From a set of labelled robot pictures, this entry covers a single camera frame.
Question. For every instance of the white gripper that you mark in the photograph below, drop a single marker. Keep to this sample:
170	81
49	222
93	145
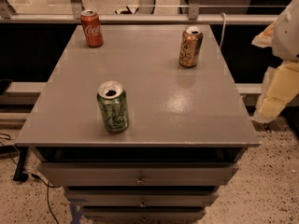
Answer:
288	36

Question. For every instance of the orange soda can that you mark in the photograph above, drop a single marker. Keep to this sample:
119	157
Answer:
190	46

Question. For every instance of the green soda can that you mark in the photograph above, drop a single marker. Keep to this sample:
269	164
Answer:
111	97

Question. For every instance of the red Coca-Cola can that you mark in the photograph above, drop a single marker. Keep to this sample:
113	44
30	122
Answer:
91	28

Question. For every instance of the grey drawer cabinet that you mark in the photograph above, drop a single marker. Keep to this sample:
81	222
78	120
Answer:
188	127

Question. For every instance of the metal railing frame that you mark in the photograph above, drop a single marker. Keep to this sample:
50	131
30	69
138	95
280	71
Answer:
40	11

